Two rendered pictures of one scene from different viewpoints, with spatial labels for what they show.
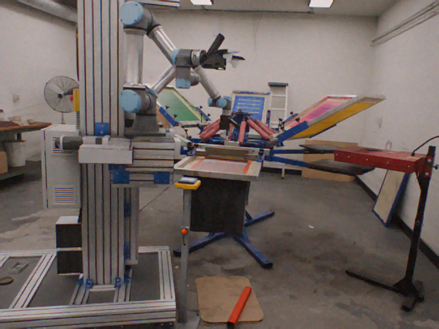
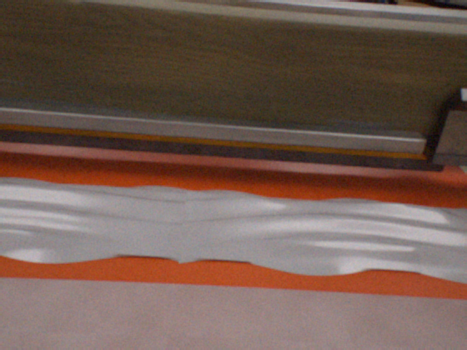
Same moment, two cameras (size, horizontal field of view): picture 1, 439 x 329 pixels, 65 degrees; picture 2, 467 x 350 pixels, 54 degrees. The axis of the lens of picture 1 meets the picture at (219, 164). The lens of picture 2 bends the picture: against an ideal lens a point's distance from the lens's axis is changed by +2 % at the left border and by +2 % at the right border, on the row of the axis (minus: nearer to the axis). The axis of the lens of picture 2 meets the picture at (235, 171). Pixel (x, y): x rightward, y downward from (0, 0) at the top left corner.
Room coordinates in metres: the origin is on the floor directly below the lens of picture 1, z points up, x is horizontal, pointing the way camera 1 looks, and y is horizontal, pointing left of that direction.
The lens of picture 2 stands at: (2.49, -0.02, 1.10)
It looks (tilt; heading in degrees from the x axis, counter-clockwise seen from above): 28 degrees down; 347
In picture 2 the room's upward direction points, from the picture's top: 6 degrees clockwise
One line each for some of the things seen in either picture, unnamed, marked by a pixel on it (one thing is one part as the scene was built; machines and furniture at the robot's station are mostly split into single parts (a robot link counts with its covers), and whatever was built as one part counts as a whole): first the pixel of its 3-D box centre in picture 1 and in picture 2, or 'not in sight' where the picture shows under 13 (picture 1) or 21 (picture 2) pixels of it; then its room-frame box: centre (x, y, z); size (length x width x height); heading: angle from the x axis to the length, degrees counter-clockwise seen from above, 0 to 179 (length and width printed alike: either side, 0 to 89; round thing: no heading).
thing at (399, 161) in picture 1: (381, 158); not in sight; (2.73, -1.29, 1.06); 0.61 x 0.46 x 0.12; 51
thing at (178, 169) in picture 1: (222, 163); not in sight; (2.57, -0.02, 0.97); 0.79 x 0.58 x 0.04; 171
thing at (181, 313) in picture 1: (185, 254); not in sight; (2.03, 0.18, 0.48); 0.22 x 0.22 x 0.96; 81
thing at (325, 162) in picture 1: (294, 161); not in sight; (3.20, -0.70, 0.91); 1.34 x 0.40 x 0.08; 51
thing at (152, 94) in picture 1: (145, 100); not in sight; (1.97, 0.43, 1.42); 0.13 x 0.12 x 0.14; 166
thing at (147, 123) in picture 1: (146, 121); not in sight; (1.98, 0.43, 1.31); 0.15 x 0.15 x 0.10
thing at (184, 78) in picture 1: (184, 78); not in sight; (1.80, 0.20, 1.56); 0.11 x 0.08 x 0.11; 166
